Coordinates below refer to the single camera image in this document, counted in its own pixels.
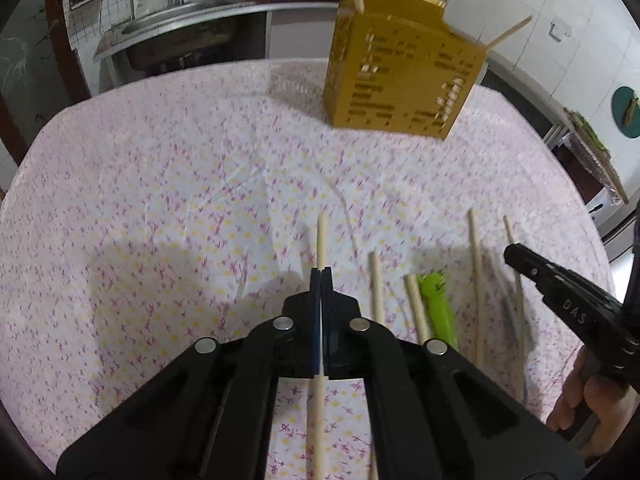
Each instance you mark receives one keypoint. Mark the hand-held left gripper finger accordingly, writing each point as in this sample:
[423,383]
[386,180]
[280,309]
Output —
[327,330]
[315,330]

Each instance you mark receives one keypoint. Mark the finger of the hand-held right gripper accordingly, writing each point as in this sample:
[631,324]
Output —
[527,262]

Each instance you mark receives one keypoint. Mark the gold perforated utensil holder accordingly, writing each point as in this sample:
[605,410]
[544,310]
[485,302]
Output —
[400,85]

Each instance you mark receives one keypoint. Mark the person's right hand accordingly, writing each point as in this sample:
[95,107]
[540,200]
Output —
[600,410]

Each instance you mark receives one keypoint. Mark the wooden side shelf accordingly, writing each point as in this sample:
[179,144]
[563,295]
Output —
[597,155]

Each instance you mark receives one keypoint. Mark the green round board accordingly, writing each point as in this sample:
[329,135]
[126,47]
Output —
[620,115]

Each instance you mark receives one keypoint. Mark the floral pink tablecloth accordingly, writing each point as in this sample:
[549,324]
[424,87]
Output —
[150,185]

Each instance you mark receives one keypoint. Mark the stainless steel sink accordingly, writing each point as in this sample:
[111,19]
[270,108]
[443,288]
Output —
[190,15]

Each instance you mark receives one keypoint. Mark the white soap bottle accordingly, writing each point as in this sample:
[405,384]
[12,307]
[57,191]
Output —
[139,1]

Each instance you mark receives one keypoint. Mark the white wall socket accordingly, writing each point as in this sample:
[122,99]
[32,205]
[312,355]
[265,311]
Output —
[560,30]

